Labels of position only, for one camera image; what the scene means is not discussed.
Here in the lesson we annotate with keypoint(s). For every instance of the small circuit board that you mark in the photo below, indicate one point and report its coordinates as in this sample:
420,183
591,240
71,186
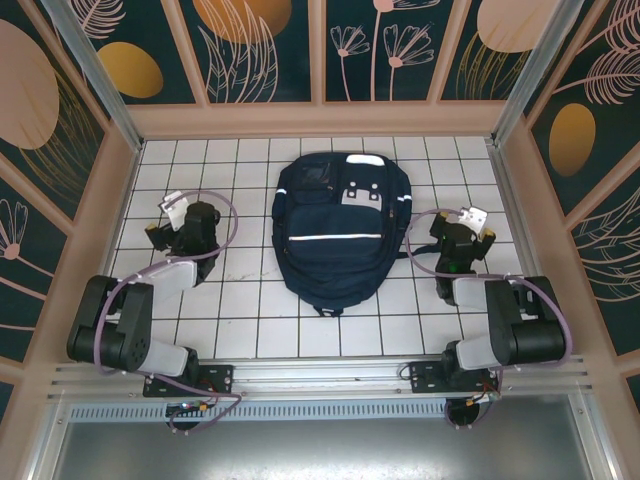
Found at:
482,398
187,407

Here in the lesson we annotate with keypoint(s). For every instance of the navy blue backpack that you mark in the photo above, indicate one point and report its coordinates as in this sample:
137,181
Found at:
330,250

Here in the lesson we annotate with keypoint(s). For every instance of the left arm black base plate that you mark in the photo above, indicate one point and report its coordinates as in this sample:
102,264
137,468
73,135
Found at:
220,380

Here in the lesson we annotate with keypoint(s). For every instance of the aluminium front rail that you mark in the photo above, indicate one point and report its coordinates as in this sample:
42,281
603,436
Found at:
325,375

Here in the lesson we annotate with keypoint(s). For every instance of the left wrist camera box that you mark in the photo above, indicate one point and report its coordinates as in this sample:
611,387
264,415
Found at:
172,210

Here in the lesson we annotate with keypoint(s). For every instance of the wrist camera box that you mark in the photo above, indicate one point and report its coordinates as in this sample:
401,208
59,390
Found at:
472,217
172,210

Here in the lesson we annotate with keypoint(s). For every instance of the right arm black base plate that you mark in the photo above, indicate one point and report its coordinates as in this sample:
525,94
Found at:
422,380

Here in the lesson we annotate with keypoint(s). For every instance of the aluminium side rail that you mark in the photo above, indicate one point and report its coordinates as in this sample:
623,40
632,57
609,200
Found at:
521,235

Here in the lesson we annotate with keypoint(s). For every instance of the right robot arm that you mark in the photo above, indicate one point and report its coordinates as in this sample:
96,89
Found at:
520,330

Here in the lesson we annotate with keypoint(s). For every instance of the grey steel sheet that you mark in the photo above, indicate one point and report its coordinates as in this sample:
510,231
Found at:
325,452

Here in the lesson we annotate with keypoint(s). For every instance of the aluminium corner post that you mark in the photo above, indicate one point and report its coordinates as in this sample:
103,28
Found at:
107,95
520,95

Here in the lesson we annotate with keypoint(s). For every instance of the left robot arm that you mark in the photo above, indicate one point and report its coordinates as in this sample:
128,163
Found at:
125,325

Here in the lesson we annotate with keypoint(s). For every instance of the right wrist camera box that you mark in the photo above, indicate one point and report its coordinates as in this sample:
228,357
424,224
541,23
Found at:
472,217

